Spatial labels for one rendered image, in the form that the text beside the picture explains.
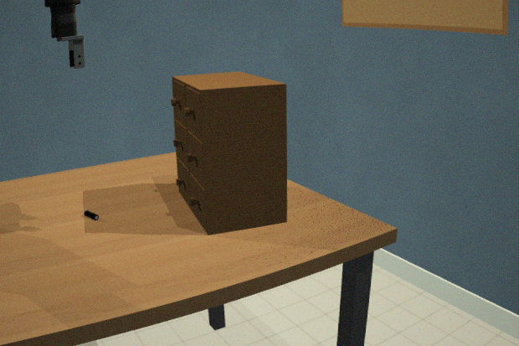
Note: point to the dark brown drawer front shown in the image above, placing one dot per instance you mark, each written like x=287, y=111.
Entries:
x=197, y=200
x=179, y=102
x=193, y=108
x=183, y=180
x=181, y=141
x=195, y=157

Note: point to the brown wooden chest of drawers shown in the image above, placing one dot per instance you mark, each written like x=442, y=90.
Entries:
x=244, y=140

